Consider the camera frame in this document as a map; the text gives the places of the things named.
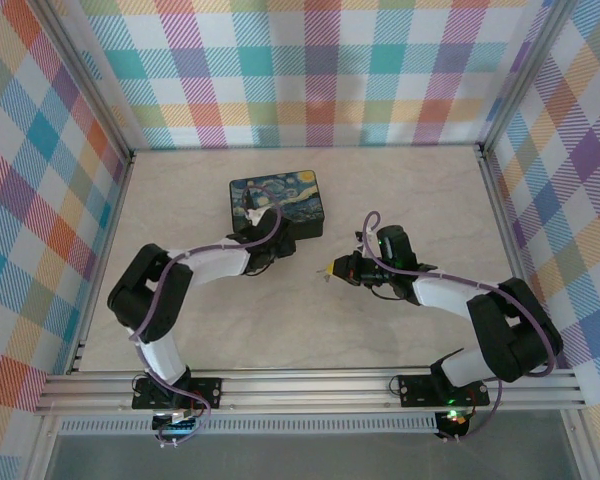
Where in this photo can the small metal key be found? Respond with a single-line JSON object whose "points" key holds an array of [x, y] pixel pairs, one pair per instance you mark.
{"points": [[324, 274]]}

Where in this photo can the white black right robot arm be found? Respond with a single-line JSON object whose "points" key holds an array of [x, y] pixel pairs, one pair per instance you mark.
{"points": [[510, 330]]}

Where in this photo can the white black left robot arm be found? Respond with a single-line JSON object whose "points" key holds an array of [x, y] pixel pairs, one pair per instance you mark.
{"points": [[155, 295]]}

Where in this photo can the black box with painted lid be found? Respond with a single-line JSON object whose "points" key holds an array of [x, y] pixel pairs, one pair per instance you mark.
{"points": [[305, 200]]}

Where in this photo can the circuit board with green light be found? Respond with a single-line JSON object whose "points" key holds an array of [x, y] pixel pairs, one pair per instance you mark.
{"points": [[452, 420]]}

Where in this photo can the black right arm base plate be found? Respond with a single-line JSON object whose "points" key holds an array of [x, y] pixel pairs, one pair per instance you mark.
{"points": [[415, 392]]}

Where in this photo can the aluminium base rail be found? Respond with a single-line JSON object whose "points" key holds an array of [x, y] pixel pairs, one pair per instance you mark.
{"points": [[305, 390]]}

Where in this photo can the aluminium side rail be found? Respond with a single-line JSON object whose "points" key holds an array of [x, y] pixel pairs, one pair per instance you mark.
{"points": [[119, 200], [500, 200]]}

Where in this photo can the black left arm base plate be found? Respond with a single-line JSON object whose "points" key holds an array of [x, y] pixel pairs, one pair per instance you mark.
{"points": [[205, 392]]}

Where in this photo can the aluminium frame post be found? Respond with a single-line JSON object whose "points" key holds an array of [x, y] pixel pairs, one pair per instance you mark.
{"points": [[530, 75], [87, 85]]}

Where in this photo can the aluminium frame leg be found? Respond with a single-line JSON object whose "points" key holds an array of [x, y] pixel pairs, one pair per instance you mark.
{"points": [[580, 450], [42, 450]]}

